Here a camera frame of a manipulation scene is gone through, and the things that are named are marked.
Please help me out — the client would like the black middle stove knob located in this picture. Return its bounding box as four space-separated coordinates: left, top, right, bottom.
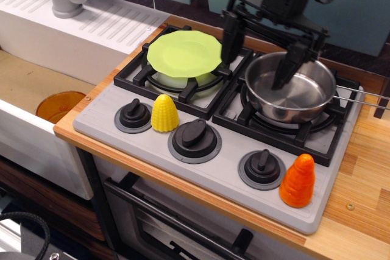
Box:
168 119 222 164

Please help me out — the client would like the stainless steel pot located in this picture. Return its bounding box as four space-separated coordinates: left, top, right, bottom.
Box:
244 52 389 124

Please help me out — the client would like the black right burner grate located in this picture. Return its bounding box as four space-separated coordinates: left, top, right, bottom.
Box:
213 67 362 167

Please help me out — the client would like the orange sink drain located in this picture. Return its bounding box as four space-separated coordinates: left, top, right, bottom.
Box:
36 91 86 124

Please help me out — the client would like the orange plastic toy carrot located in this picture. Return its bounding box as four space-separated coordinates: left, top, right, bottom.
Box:
279 153 316 208

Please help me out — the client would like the black burner grate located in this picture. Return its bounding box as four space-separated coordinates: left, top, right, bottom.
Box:
114 25 254 120
213 67 362 167

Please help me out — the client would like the white toy sink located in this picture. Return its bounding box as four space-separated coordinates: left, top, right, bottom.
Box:
1 0 168 200

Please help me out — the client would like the black braided cable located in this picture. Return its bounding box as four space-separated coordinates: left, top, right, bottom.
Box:
0 211 51 260

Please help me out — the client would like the brass countertop screw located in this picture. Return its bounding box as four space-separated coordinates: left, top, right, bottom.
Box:
346 203 355 211

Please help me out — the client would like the black left burner grate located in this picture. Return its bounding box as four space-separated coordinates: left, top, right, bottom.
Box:
114 25 254 120

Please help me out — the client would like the yellow plastic toy corn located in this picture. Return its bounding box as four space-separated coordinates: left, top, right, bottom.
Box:
151 94 179 132

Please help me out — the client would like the toy oven door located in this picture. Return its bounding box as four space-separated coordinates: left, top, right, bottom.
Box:
103 173 309 259

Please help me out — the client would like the black left stove knob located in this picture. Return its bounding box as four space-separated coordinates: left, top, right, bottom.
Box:
114 99 152 134

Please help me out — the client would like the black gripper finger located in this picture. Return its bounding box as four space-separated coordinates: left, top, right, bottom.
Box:
221 13 246 65
272 41 311 90

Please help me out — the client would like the black right stove knob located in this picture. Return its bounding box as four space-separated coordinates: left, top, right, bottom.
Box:
238 149 286 191

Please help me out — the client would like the light green plastic plate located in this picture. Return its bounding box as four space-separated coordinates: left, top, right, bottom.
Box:
147 30 222 78

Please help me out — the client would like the grey toy stove top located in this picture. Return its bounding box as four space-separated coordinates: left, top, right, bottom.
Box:
72 24 366 236

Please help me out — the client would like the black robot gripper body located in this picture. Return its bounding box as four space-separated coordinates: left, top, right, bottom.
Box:
222 0 330 59

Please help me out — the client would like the black stove knob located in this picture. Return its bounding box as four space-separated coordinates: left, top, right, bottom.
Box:
114 99 152 134
168 119 222 164
238 149 286 191

